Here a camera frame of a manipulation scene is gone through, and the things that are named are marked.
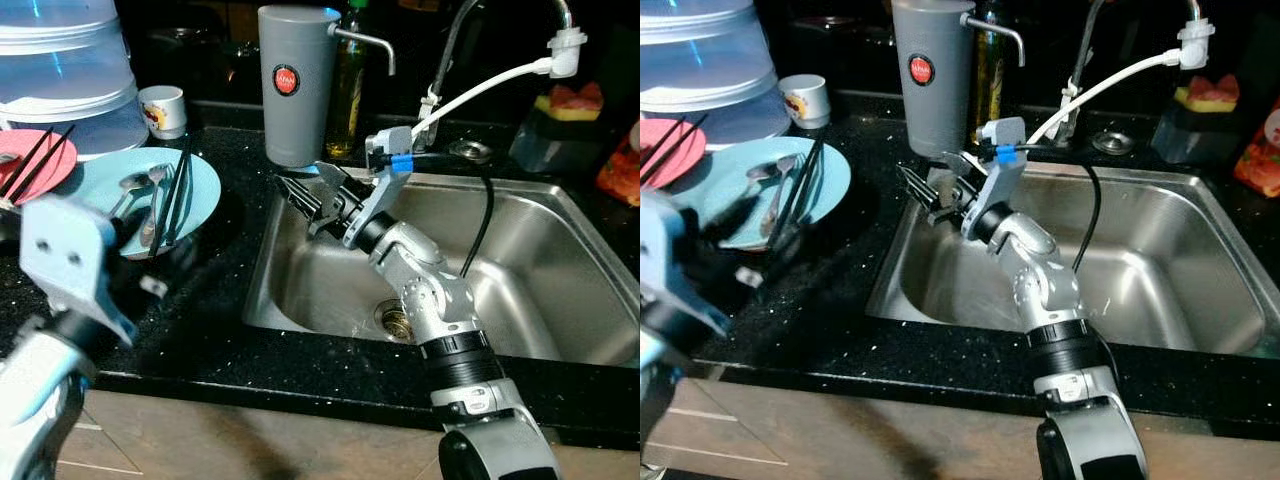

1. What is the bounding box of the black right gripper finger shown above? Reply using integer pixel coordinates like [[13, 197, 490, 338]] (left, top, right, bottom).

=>
[[897, 165, 941, 196], [285, 195, 321, 239], [275, 175, 321, 206], [905, 185, 946, 223]]

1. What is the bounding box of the black chopstick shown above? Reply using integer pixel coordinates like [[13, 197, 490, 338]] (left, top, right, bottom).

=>
[[0, 127, 55, 198], [640, 115, 688, 173], [643, 113, 711, 188], [785, 135, 816, 251], [8, 126, 77, 203], [797, 135, 829, 246], [155, 140, 186, 251], [165, 140, 196, 249]]

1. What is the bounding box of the metal spoon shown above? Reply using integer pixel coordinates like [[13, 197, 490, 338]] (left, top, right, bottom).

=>
[[765, 155, 801, 236], [140, 165, 171, 246], [740, 162, 773, 206], [108, 172, 151, 219]]

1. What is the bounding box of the blue plate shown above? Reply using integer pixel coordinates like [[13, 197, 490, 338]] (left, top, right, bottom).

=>
[[80, 147, 223, 259], [690, 137, 852, 251]]

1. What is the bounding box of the grey water filter canister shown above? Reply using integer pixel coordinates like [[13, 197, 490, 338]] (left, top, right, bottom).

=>
[[891, 0, 1026, 158], [258, 5, 397, 168]]

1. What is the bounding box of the pink plate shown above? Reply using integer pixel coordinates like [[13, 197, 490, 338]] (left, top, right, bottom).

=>
[[0, 128, 79, 206], [640, 117, 707, 191]]

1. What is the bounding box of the yellow oil bottle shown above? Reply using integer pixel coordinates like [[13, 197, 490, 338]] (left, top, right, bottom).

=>
[[965, 0, 1006, 146], [325, 0, 369, 159]]

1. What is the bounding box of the sink drain strainer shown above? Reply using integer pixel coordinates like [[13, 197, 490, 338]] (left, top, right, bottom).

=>
[[375, 298, 416, 343]]

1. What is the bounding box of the white printed mug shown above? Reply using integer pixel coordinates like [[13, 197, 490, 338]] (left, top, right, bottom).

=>
[[138, 86, 189, 140], [778, 74, 831, 129]]

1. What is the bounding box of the stainless steel sink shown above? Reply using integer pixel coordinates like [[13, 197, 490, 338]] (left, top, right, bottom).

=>
[[866, 160, 1280, 359], [243, 165, 641, 366]]

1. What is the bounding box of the translucent stacked food container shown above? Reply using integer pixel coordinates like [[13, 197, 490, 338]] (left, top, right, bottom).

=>
[[0, 0, 149, 161], [640, 0, 791, 151]]

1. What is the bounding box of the chrome gooseneck faucet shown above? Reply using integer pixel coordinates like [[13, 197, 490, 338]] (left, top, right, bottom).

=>
[[418, 0, 576, 126], [1060, 0, 1201, 141]]

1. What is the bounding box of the black sponge holder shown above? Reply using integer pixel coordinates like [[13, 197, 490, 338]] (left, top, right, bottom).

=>
[[1152, 100, 1241, 166], [510, 105, 601, 173]]

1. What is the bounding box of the red and yellow sponge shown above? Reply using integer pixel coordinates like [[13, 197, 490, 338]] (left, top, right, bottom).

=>
[[535, 83, 604, 122], [1175, 75, 1241, 114]]

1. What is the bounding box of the white faucet diverter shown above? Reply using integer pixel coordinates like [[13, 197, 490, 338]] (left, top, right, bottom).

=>
[[547, 27, 588, 79], [1177, 20, 1216, 71]]

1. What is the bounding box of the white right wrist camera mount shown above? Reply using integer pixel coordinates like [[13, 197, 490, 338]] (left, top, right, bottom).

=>
[[343, 125, 416, 249], [960, 117, 1029, 241]]

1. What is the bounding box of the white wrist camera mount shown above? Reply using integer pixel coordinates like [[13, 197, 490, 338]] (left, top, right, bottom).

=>
[[20, 195, 139, 346], [960, 117, 1029, 241], [640, 190, 731, 336], [343, 125, 416, 249]]

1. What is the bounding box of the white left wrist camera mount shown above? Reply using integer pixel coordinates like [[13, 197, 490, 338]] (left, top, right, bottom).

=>
[[20, 195, 139, 346], [640, 190, 731, 336]]

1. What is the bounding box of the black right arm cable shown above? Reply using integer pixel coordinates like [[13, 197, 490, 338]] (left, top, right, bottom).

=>
[[1015, 145, 1104, 274], [400, 150, 498, 277]]

